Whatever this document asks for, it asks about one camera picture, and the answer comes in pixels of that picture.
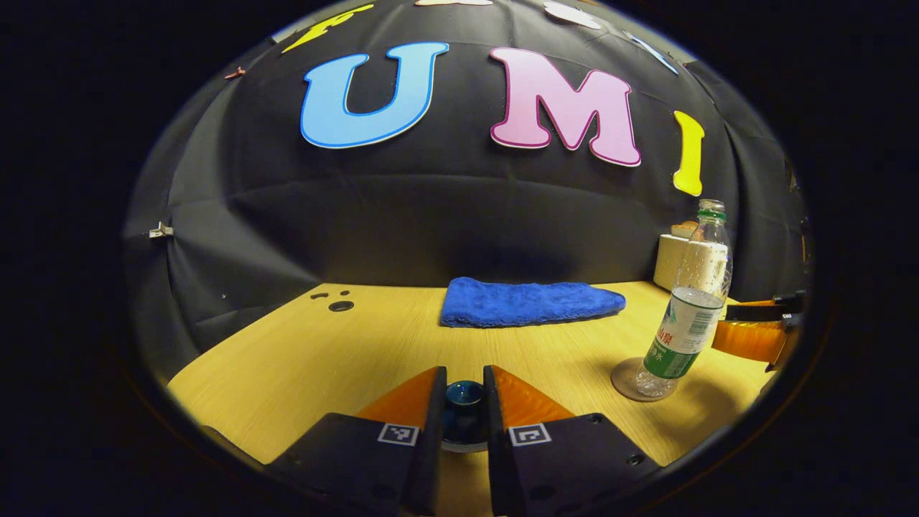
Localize white toaster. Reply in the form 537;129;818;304
653;221;732;292

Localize round brown coaster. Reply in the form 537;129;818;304
611;357;679;403

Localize blue towel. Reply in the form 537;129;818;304
440;276;627;329

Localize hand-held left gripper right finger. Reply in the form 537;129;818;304
482;365;661;517

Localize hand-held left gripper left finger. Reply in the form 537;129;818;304
266;366;447;517

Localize clear plastic water bottle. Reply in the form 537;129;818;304
635;199;734;398

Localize teal teacup lid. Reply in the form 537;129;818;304
442;381;490;444

